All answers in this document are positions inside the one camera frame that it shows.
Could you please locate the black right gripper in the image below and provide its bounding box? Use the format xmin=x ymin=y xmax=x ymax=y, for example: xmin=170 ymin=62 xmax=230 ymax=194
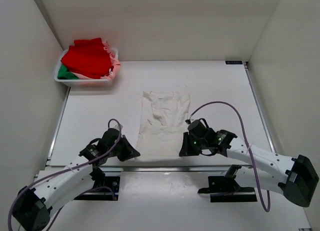
xmin=180 ymin=131 xmax=208 ymax=157

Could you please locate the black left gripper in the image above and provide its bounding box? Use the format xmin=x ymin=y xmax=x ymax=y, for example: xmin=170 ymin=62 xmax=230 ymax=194
xmin=109 ymin=133 xmax=140 ymax=160

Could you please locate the white t shirt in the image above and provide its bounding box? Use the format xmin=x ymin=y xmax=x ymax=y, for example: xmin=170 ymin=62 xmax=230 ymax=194
xmin=136 ymin=91 xmax=191 ymax=162

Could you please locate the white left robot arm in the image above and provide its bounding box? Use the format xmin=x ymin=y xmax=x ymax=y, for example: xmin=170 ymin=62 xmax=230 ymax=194
xmin=9 ymin=128 xmax=140 ymax=231

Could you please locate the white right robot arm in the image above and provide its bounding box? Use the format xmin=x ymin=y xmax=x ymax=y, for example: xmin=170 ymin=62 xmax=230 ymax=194
xmin=179 ymin=118 xmax=320 ymax=208

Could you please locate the white plastic laundry basket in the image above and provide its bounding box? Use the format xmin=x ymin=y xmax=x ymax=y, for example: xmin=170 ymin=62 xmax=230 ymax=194
xmin=54 ymin=47 xmax=121 ymax=88

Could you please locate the pink t shirt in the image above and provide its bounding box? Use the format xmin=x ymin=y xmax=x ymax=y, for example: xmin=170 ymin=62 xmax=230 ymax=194
xmin=72 ymin=40 xmax=117 ymax=79

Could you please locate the red t shirt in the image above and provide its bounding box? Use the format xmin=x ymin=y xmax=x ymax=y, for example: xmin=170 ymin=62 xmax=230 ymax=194
xmin=61 ymin=38 xmax=113 ymax=79

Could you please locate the green t shirt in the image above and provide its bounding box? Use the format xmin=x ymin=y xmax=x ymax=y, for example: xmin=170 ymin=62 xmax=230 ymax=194
xmin=57 ymin=64 xmax=78 ymax=80

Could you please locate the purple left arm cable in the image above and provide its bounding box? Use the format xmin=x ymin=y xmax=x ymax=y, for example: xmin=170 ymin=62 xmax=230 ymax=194
xmin=7 ymin=118 xmax=123 ymax=231

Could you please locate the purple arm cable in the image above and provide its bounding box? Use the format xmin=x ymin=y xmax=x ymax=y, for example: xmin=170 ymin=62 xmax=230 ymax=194
xmin=189 ymin=100 xmax=272 ymax=213
xmin=7 ymin=118 xmax=123 ymax=231

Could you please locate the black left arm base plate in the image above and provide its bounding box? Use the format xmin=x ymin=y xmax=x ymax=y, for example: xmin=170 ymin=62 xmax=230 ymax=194
xmin=75 ymin=172 xmax=121 ymax=201

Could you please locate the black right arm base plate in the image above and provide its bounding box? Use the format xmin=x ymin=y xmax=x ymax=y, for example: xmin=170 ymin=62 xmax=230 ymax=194
xmin=197 ymin=164 xmax=258 ymax=203

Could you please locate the aluminium table rail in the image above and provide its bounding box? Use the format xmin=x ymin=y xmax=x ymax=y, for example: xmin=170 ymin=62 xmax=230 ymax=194
xmin=46 ymin=90 xmax=273 ymax=172

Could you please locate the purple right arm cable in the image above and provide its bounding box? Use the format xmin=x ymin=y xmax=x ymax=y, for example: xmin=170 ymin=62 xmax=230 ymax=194
xmin=189 ymin=100 xmax=272 ymax=213

